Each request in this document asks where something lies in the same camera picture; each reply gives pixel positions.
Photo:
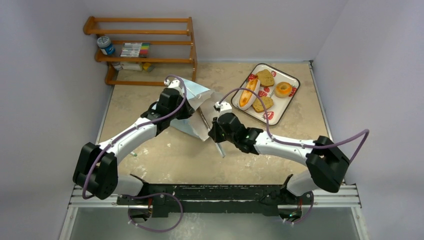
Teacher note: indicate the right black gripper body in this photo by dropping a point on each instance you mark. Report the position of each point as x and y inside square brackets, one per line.
[214, 131]

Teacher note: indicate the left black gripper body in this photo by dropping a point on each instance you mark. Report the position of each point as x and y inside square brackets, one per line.
[182, 113]

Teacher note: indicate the white blue paper bag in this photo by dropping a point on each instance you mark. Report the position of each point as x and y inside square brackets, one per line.
[202, 100]

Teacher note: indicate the fake long bread roll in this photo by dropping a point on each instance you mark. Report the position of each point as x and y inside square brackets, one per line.
[247, 96]

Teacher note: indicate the fake toast slice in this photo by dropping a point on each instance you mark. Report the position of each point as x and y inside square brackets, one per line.
[262, 103]
[266, 78]

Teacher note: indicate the strawberry pattern tray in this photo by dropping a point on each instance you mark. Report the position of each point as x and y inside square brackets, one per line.
[274, 113]

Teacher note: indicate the fake round bread bun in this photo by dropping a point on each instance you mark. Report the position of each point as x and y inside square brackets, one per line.
[283, 89]

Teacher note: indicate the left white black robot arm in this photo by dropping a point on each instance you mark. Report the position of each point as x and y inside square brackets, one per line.
[97, 166]

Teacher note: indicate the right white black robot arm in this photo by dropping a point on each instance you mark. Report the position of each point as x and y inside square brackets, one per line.
[326, 165]

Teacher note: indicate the yellow small block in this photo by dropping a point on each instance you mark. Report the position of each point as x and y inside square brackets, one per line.
[147, 67]

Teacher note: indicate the coloured marker pen box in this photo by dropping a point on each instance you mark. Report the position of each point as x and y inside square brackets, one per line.
[135, 49]

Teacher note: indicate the wooden shelf rack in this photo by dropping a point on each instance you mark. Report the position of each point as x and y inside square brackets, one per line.
[117, 52]

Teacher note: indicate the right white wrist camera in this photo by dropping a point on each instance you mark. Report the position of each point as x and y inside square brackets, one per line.
[223, 108]

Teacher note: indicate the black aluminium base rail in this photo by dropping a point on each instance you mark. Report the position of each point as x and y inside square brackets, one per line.
[159, 200]

